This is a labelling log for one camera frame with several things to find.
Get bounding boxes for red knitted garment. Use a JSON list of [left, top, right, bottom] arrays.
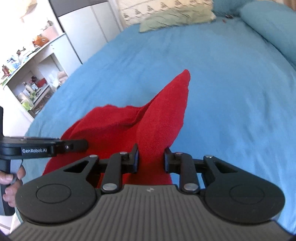
[[43, 70, 191, 185]]

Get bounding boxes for person's left hand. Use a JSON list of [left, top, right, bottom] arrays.
[[1, 165, 26, 207]]

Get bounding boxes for white desk shelf unit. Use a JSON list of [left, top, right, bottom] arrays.
[[1, 33, 81, 122]]

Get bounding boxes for red box on shelf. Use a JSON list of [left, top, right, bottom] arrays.
[[36, 78, 47, 88]]

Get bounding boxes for blue bed sheet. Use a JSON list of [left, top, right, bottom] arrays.
[[27, 18, 295, 232]]

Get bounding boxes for orange plush toy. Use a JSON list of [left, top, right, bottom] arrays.
[[32, 35, 49, 47]]

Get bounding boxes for white wardrobe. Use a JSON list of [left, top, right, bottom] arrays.
[[49, 1, 123, 64]]

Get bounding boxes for cream quilted headboard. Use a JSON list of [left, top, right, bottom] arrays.
[[115, 0, 213, 26]]

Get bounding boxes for green pillow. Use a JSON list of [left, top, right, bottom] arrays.
[[139, 5, 216, 33]]

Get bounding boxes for dark teal pillow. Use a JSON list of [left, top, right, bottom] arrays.
[[212, 0, 252, 16]]

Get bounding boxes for light blue bolster pillow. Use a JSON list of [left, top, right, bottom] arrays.
[[239, 1, 295, 66]]

